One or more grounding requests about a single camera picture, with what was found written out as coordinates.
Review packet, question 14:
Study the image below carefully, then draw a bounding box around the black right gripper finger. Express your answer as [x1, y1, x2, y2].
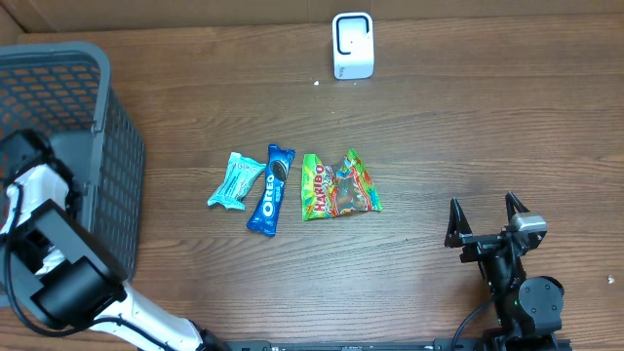
[505, 191, 529, 222]
[446, 197, 472, 244]

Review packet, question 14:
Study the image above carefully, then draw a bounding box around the green Haribo gummy bag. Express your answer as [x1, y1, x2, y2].
[301, 148, 382, 221]

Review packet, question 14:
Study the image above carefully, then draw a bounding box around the blue Oreo cookie pack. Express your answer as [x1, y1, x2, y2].
[247, 144, 296, 237]

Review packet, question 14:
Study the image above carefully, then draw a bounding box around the teal snack packet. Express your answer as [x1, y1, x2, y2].
[207, 152, 266, 211]

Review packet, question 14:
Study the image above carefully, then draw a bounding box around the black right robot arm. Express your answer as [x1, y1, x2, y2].
[443, 192, 571, 351]

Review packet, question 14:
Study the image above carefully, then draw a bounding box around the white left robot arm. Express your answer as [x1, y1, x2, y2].
[1, 130, 227, 350]

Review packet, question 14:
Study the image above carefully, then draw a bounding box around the white barcode scanner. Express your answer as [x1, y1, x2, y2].
[331, 12, 374, 80]

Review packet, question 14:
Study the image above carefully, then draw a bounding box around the grey plastic mesh basket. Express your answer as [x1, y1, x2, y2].
[1, 42, 146, 276]

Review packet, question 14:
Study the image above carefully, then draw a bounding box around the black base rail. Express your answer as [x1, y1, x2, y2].
[223, 338, 572, 351]

